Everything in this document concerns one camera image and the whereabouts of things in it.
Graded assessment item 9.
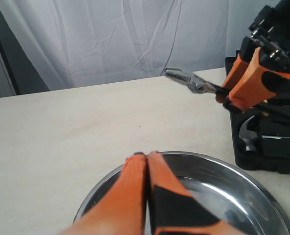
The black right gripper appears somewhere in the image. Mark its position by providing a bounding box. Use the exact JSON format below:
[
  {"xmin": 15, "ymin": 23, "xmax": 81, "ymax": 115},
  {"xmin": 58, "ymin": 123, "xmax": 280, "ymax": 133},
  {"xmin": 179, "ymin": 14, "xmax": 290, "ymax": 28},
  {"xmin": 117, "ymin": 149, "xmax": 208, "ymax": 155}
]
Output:
[{"xmin": 222, "ymin": 0, "xmax": 290, "ymax": 112}]

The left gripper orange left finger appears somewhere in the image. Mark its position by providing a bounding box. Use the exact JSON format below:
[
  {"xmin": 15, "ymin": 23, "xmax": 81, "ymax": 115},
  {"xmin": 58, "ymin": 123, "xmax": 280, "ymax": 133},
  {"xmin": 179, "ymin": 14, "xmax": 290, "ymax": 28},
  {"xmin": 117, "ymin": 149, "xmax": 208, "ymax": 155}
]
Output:
[{"xmin": 60, "ymin": 153, "xmax": 147, "ymax": 235}]

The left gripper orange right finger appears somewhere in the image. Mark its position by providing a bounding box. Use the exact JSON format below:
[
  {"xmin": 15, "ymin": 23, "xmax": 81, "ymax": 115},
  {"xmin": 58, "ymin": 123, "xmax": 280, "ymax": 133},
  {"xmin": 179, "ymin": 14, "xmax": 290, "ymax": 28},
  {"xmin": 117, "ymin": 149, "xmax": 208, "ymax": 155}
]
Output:
[{"xmin": 147, "ymin": 151, "xmax": 235, "ymax": 235}]

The silver adjustable wrench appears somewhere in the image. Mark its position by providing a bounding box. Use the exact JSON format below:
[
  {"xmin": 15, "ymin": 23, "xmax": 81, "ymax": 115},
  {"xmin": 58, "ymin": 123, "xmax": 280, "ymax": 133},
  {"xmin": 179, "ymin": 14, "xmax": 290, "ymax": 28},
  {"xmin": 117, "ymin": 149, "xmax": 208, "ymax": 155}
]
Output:
[{"xmin": 164, "ymin": 68, "xmax": 230, "ymax": 96}]

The black plastic tool case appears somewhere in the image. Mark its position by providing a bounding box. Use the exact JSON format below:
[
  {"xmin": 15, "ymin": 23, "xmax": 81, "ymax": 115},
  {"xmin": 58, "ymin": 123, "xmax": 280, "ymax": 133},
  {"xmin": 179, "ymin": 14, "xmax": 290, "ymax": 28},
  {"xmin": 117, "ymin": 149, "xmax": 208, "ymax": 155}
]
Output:
[{"xmin": 224, "ymin": 36, "xmax": 290, "ymax": 175}]

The round stainless steel tray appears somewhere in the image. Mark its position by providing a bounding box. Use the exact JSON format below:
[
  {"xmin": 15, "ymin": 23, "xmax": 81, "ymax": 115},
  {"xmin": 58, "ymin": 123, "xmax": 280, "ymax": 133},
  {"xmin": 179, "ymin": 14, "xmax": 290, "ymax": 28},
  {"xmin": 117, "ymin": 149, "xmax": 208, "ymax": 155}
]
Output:
[{"xmin": 73, "ymin": 152, "xmax": 290, "ymax": 235}]

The white backdrop curtain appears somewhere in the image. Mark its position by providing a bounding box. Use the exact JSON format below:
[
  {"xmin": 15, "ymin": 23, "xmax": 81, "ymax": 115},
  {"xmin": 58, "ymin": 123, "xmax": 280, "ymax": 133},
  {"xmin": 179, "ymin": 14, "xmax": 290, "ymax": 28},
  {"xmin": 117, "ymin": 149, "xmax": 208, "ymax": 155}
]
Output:
[{"xmin": 0, "ymin": 0, "xmax": 276, "ymax": 90}]

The claw hammer black handle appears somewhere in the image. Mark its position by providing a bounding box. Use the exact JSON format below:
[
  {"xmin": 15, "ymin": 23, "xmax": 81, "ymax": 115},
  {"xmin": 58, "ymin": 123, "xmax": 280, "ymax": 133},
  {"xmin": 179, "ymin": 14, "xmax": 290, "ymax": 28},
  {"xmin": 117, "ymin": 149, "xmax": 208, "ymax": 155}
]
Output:
[{"xmin": 239, "ymin": 116, "xmax": 290, "ymax": 152}]

